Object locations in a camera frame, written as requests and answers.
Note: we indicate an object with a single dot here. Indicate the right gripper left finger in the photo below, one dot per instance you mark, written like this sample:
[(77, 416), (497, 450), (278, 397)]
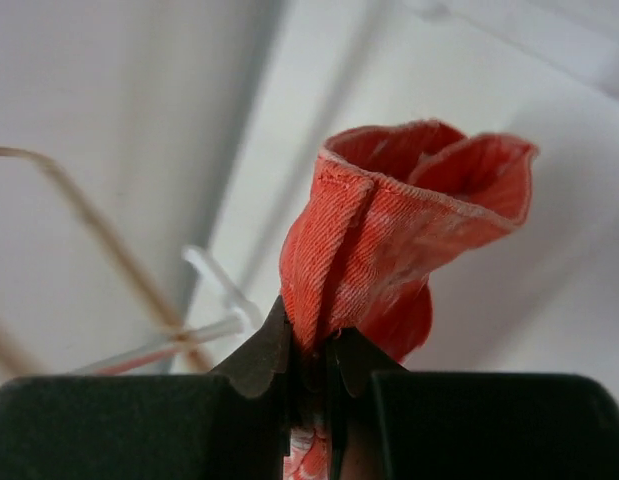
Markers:
[(252, 368)]

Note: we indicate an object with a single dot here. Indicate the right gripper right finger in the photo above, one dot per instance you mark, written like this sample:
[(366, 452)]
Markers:
[(356, 358)]

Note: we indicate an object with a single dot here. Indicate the red white-splattered trousers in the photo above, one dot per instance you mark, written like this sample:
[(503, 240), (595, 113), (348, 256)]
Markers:
[(388, 205)]

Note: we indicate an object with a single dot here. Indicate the beige wooden hanger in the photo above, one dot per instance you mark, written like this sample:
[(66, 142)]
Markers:
[(159, 308)]

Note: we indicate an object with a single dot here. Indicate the white clothes rack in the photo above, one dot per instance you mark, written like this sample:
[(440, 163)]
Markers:
[(219, 317)]

